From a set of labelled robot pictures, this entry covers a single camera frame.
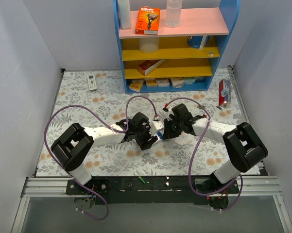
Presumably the tissue pack green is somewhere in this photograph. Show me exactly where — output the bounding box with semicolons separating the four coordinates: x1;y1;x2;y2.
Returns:
183;77;196;85

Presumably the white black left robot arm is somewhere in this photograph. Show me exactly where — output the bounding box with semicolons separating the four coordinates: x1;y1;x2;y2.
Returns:
51;112;164;194

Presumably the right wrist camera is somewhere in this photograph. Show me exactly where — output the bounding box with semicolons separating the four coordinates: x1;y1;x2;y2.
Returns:
162;103;174;121

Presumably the orange razor box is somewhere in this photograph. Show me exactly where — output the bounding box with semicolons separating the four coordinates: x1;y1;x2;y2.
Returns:
135;6;161;35

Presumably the blue shelf unit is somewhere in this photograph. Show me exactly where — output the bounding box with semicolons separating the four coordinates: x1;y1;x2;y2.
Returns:
113;0;240;94

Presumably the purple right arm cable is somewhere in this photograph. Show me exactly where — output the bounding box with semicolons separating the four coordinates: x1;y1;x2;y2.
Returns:
165;97;243;212

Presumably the white translucent cup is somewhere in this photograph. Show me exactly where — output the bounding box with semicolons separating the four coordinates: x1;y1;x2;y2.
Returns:
138;37;160;53

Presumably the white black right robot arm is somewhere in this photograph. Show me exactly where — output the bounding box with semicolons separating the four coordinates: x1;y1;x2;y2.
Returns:
163;104;268;195

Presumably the yellow red small box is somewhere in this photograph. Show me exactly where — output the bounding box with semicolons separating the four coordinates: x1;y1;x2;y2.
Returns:
129;79;144;93

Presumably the white bottle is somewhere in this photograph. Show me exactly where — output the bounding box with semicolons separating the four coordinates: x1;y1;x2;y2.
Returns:
118;0;132;29

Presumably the white air conditioner remote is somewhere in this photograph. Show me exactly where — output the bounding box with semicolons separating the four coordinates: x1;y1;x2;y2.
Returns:
87;75;97;91

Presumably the blue battery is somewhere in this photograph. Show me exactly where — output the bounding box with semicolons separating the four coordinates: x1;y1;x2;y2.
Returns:
157;132;163;139

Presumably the aluminium frame rail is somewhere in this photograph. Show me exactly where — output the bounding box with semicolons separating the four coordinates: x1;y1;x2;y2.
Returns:
21;177;71;198

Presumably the white battery cover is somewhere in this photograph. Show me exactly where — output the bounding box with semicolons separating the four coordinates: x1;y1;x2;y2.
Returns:
174;136;185;146

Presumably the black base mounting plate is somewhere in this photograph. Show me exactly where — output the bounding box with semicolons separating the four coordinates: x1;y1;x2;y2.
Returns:
65;175;241;206

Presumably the clear plastic bottle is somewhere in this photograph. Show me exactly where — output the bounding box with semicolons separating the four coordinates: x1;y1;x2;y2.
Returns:
165;0;183;27

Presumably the red toothpaste box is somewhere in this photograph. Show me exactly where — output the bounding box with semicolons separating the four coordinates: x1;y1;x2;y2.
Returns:
219;79;231;108

